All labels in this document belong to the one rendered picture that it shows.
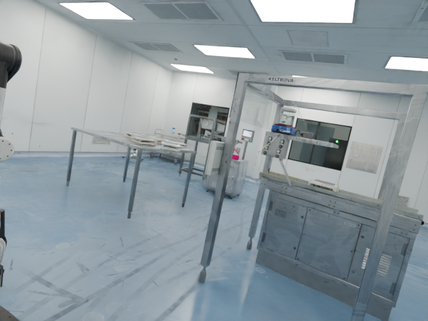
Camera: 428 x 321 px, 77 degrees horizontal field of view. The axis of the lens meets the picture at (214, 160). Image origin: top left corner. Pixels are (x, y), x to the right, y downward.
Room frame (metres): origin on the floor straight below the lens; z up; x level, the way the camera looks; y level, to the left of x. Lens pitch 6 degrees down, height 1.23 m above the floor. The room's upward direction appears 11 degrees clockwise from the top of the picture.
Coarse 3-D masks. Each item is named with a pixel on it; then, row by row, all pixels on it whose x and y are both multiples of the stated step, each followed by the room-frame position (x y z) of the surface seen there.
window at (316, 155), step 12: (300, 120) 7.42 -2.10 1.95; (312, 120) 7.29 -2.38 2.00; (300, 132) 7.39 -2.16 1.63; (312, 132) 7.27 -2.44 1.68; (324, 132) 7.15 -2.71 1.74; (336, 132) 7.03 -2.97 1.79; (348, 132) 6.92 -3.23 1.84; (300, 144) 7.36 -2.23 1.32; (312, 144) 7.24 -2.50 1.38; (336, 144) 7.00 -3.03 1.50; (300, 156) 7.33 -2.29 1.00; (312, 156) 7.21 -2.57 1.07; (324, 156) 7.09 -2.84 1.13; (336, 156) 6.98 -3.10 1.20; (336, 168) 6.95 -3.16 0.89
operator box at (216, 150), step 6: (210, 144) 2.01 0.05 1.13; (216, 144) 1.99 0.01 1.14; (222, 144) 2.07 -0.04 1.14; (210, 150) 2.01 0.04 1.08; (216, 150) 2.00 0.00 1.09; (222, 150) 2.09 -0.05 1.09; (210, 156) 2.00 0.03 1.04; (216, 156) 2.02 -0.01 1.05; (210, 162) 2.00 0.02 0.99; (216, 162) 2.03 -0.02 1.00; (210, 168) 2.00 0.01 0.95; (216, 168) 2.04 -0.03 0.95; (210, 174) 1.99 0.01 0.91; (216, 174) 2.07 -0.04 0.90
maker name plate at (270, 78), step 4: (268, 76) 1.96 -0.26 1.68; (272, 76) 1.95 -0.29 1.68; (276, 76) 1.93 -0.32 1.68; (280, 76) 1.92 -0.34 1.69; (268, 80) 1.96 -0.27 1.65; (272, 80) 1.94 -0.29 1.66; (276, 80) 1.93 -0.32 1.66; (280, 80) 1.91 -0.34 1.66; (284, 80) 1.90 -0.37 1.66; (288, 80) 1.89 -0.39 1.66; (292, 80) 1.87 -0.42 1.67
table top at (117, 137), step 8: (72, 128) 3.85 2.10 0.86; (80, 128) 3.95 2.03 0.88; (96, 136) 3.52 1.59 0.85; (104, 136) 3.46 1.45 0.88; (112, 136) 3.66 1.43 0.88; (120, 136) 3.90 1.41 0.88; (120, 144) 3.25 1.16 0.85; (128, 144) 3.18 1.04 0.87; (136, 144) 3.31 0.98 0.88; (144, 144) 3.49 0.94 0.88; (160, 144) 3.97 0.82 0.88; (184, 152) 3.74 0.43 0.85; (192, 152) 3.90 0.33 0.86
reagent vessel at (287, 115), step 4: (284, 108) 2.62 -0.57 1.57; (288, 108) 2.60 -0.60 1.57; (292, 108) 2.60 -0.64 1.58; (280, 112) 2.68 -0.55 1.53; (284, 112) 2.62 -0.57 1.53; (288, 112) 2.60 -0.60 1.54; (292, 112) 2.60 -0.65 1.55; (280, 116) 2.65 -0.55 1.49; (284, 116) 2.61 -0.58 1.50; (288, 116) 2.60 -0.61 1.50; (292, 116) 2.61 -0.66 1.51; (280, 120) 2.64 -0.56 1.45; (284, 120) 2.61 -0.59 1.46; (288, 120) 2.60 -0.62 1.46; (292, 120) 2.62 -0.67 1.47; (284, 124) 2.61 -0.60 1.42; (288, 124) 2.60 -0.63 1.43; (292, 124) 2.63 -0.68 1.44
